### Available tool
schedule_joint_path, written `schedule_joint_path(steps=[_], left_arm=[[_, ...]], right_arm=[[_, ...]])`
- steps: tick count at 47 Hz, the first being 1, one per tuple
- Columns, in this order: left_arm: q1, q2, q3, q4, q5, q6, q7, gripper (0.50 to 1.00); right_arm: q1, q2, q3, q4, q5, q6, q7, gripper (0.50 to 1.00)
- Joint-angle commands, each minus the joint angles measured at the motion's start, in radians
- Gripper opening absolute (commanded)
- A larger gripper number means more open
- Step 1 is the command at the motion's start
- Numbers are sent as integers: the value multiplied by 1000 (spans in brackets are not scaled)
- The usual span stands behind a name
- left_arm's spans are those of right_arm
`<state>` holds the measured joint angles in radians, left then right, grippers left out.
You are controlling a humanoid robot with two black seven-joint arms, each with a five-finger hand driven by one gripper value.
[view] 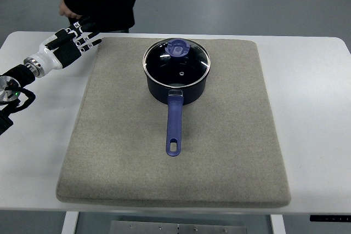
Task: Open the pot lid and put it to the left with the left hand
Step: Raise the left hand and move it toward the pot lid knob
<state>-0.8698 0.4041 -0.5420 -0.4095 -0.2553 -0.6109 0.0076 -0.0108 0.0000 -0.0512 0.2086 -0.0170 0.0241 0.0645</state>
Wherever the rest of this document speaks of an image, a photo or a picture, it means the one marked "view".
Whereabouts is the black table control panel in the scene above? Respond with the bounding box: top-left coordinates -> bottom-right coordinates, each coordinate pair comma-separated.
309,215 -> 351,222

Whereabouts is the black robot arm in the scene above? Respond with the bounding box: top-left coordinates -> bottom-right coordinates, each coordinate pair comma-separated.
1,64 -> 36,135

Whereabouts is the white table leg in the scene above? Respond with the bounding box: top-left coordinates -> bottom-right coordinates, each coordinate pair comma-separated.
61,212 -> 79,234
270,214 -> 286,234

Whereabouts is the glass lid blue knob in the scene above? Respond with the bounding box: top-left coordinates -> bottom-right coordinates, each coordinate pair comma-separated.
143,38 -> 211,87

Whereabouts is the white table leg right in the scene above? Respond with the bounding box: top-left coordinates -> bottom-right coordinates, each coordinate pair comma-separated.
270,214 -> 286,234

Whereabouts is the dark blue saucepan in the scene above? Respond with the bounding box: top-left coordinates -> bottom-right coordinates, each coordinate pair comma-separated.
143,68 -> 208,157

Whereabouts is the beige fabric mat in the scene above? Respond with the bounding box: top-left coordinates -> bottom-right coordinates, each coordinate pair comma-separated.
56,37 -> 291,208

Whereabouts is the white table leg left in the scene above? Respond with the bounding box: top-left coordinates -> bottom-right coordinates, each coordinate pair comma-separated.
61,212 -> 79,234

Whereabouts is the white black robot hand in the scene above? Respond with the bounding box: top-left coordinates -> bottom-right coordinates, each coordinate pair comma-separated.
24,17 -> 101,78

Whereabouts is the metal plate under table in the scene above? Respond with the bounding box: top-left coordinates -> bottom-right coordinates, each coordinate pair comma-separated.
109,221 -> 247,234

